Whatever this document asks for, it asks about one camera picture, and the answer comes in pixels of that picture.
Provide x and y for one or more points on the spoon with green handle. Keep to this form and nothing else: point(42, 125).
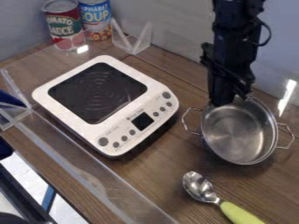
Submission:
point(200, 190)

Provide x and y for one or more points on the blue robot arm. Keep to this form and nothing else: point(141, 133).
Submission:
point(238, 34)

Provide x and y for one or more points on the white and black stove top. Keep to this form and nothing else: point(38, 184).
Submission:
point(112, 105)

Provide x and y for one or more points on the clear acrylic corner bracket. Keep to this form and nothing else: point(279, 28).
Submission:
point(129, 43)

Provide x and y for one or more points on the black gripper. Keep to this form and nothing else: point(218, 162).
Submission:
point(228, 64)

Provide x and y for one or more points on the tomato sauce can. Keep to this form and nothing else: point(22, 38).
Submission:
point(64, 25)

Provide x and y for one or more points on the clear acrylic left bracket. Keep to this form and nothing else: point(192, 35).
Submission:
point(14, 107)

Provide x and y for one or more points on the blue cloth object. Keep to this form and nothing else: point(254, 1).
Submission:
point(6, 98)

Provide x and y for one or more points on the silver steel pot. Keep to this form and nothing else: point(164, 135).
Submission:
point(240, 131)

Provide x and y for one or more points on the alphabet soup can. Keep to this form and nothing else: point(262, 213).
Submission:
point(96, 15)

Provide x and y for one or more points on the black and blue stand frame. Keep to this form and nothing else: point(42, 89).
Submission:
point(29, 212)

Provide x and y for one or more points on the clear acrylic front barrier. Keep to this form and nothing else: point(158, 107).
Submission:
point(98, 194)

